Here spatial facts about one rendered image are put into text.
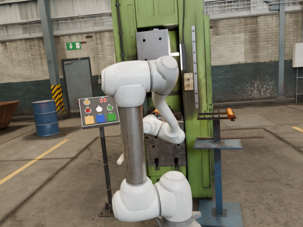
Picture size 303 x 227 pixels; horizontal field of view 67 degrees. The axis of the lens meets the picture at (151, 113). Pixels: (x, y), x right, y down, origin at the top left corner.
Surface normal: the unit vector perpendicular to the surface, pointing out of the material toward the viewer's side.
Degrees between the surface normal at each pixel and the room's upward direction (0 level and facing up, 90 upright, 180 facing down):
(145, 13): 90
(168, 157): 90
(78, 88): 90
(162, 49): 90
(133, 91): 103
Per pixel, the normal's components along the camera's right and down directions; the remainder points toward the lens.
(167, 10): -0.13, 0.18
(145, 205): 0.30, 0.18
